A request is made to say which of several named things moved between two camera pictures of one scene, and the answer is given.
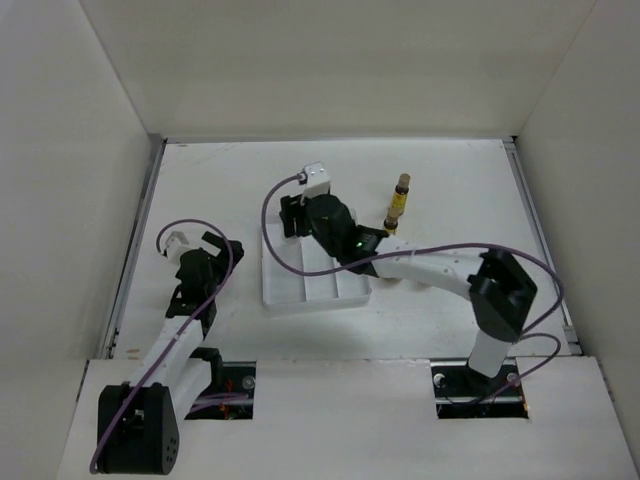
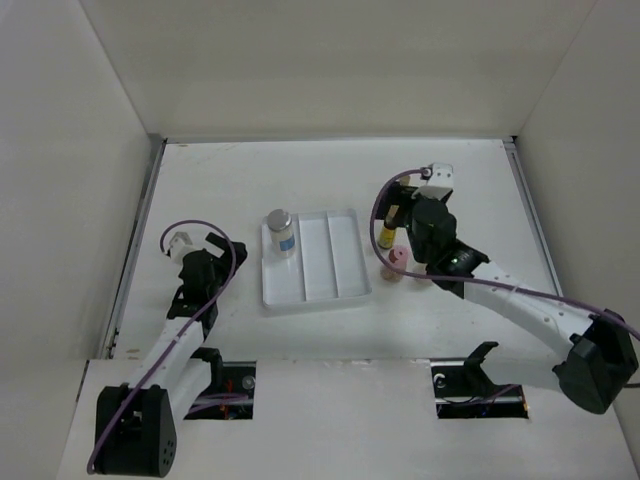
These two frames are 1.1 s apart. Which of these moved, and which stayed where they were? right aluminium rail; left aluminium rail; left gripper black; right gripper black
Moved: right gripper black
Stayed: right aluminium rail; left gripper black; left aluminium rail
